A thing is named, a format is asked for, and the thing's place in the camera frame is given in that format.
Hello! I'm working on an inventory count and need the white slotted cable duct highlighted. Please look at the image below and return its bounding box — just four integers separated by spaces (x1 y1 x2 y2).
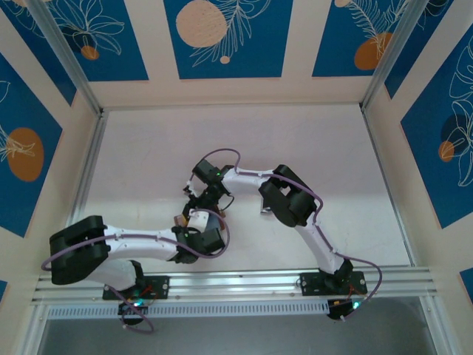
46 300 330 320

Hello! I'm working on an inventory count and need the purple cable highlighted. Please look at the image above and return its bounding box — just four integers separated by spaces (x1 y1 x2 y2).
40 209 232 334
205 147 383 322

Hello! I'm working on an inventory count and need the grey metal panel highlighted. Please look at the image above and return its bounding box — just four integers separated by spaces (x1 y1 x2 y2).
36 297 437 355

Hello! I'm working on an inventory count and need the controller board with LED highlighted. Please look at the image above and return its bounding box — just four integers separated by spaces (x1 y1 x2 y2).
327 297 371 321
118 299 149 316

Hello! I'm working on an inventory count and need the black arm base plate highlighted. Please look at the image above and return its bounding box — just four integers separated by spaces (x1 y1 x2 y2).
102 275 171 300
299 271 369 297

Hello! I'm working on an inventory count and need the aluminium frame post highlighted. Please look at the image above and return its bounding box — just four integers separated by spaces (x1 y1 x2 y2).
360 0 426 112
27 0 105 116

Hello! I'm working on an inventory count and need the aluminium mounting rail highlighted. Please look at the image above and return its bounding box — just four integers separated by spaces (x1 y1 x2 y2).
31 266 443 305

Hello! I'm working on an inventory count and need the brown leather card holder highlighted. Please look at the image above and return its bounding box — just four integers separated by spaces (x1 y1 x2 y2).
174 209 228 241

